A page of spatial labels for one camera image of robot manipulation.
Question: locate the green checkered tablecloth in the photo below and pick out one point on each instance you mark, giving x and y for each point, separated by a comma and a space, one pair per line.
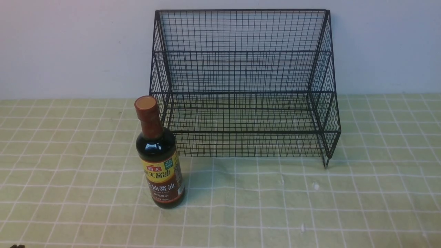
71, 178

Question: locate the black wire mesh rack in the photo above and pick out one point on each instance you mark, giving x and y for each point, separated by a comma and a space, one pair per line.
247, 82

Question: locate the soy sauce bottle red cap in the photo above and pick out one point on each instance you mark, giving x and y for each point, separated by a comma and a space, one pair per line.
157, 149

